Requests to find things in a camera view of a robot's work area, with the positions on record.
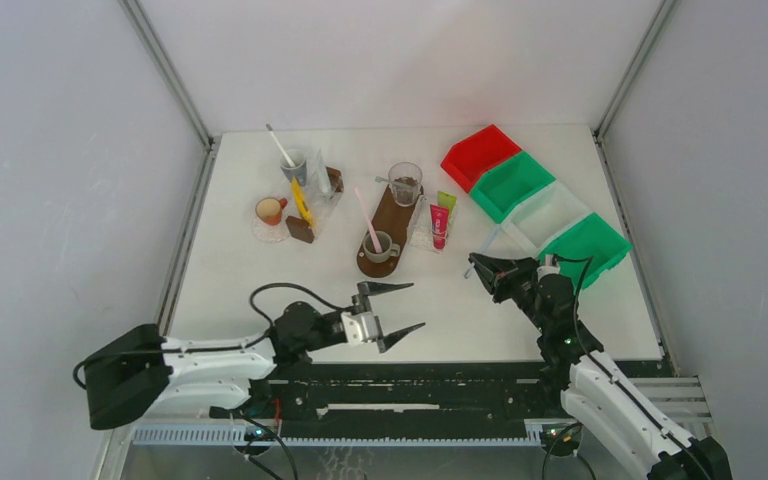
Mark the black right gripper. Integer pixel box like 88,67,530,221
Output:
468,254,549,335

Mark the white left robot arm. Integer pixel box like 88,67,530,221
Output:
72,281,419,431

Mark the white storage bin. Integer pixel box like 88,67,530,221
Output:
501,181,593,256

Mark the green toothpaste tube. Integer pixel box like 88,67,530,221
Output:
437,191,457,218

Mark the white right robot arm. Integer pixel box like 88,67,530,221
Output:
468,253,732,479

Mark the red storage bin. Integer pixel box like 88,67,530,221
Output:
441,125,522,193

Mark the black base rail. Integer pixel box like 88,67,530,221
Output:
209,362,569,441

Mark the green bin with toothpaste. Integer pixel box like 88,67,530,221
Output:
538,213,632,289

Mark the orange ceramic cup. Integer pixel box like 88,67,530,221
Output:
255,197,288,226

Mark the clear textured acrylic holder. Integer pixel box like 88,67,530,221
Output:
408,195,456,253

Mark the clear glass tumbler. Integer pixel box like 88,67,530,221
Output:
388,162,423,207

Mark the red toothpaste tube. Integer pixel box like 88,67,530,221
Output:
430,204,450,250

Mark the white toothpaste tube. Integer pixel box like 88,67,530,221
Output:
313,150,333,198

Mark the green bin with toothbrushes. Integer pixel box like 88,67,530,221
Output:
469,151,556,224

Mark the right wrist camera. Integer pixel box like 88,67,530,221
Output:
536,263,560,280

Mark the yellow toothpaste tube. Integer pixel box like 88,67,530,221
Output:
291,177,315,229

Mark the pink toothbrush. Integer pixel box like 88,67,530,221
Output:
353,186,383,253

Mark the grey ceramic cup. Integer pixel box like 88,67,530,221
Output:
362,230,401,264

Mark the clear textured oval tray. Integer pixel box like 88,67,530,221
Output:
251,216,290,243

